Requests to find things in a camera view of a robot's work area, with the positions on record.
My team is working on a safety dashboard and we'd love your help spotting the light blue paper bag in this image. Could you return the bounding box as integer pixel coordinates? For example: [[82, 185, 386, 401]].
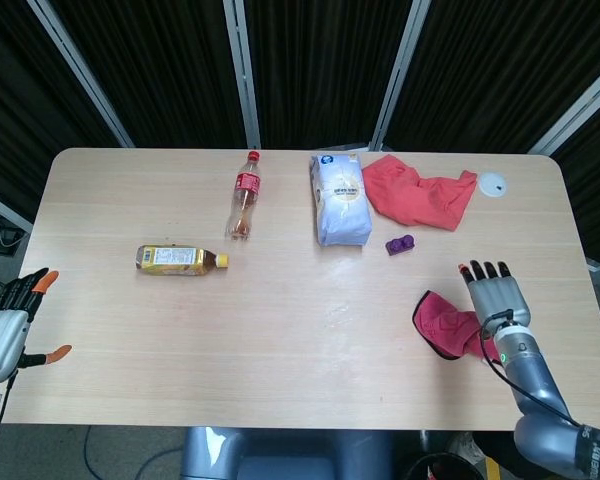
[[309, 153, 372, 248]]

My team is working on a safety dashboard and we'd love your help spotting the black waste bin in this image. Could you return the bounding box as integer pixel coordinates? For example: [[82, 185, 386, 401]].
[[407, 451, 487, 480]]

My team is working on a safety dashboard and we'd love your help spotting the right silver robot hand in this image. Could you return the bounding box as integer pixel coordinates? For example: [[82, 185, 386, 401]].
[[458, 259, 533, 334]]

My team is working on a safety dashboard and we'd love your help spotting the yellow label tea bottle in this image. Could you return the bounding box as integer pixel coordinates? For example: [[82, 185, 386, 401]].
[[134, 244, 230, 277]]

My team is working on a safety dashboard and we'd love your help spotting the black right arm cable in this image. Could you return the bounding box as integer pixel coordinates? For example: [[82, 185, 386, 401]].
[[479, 309, 581, 427]]

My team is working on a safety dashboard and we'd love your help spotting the purple toy brick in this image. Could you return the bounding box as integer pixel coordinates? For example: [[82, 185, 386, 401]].
[[385, 234, 416, 258]]

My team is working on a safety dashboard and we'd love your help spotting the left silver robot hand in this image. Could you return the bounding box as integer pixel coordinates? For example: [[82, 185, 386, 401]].
[[0, 267, 73, 384]]

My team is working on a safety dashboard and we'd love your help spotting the red label cola bottle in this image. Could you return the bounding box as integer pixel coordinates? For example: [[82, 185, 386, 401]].
[[224, 150, 263, 242]]

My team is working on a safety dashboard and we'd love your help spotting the grey metal partition post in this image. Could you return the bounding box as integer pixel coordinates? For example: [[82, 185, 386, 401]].
[[0, 188, 34, 234], [368, 0, 433, 152], [223, 0, 262, 150], [27, 0, 136, 149], [527, 58, 600, 156]]

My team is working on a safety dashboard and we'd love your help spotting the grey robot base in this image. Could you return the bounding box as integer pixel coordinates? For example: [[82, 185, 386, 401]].
[[179, 426, 396, 480]]

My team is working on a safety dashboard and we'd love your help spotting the white round cable grommet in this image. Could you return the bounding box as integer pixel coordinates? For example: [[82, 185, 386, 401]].
[[478, 171, 508, 198]]

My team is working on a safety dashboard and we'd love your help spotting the pink cloth with black edge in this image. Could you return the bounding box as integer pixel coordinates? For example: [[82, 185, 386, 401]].
[[412, 289, 501, 362]]

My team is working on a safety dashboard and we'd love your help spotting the orange red cloth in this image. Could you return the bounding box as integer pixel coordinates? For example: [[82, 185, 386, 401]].
[[362, 154, 479, 232]]

